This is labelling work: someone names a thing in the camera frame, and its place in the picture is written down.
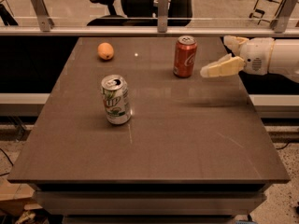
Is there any black floor cable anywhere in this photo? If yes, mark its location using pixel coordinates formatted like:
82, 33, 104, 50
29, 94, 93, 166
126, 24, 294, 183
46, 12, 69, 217
0, 147, 15, 177

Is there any cardboard box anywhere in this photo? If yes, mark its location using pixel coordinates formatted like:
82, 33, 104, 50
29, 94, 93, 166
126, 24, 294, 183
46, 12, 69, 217
0, 180, 41, 217

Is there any black office chair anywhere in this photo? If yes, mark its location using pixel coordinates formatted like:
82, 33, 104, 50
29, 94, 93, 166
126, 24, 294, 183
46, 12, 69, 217
87, 0, 192, 26

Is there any red coke can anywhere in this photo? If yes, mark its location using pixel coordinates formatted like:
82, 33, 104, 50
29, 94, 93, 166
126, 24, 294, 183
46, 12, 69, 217
173, 35, 197, 77

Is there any left metal railing bracket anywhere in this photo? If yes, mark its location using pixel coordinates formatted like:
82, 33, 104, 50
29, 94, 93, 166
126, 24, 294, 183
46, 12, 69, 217
30, 0, 54, 32

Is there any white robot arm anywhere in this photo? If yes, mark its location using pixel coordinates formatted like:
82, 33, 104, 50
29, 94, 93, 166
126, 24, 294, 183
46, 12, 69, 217
200, 35, 299, 83

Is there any white green 7up can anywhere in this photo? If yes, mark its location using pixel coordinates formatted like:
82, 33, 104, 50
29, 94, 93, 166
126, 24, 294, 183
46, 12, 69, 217
101, 75, 131, 125

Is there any metal railing bracket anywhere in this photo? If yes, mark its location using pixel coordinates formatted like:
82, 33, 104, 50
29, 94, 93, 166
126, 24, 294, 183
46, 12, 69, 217
30, 0, 54, 32
157, 0, 168, 33
270, 0, 298, 33

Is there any grey drawer cabinet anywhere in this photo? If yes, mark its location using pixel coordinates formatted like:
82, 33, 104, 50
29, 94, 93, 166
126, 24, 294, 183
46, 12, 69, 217
34, 190, 265, 222

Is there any middle metal railing bracket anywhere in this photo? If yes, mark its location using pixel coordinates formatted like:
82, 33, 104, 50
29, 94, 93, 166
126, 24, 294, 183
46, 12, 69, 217
157, 0, 168, 33

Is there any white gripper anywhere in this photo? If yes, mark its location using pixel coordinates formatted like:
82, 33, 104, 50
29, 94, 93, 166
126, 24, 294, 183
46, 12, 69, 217
200, 35, 275, 77

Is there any wooden stool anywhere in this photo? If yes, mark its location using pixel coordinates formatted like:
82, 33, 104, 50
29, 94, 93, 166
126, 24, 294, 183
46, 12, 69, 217
249, 0, 284, 25

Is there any orange fruit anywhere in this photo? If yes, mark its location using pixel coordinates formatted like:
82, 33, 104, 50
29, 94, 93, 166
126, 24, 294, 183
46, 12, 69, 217
97, 42, 114, 61

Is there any right metal railing bracket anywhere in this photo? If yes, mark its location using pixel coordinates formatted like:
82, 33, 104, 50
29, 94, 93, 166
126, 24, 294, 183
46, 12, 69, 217
270, 0, 298, 33

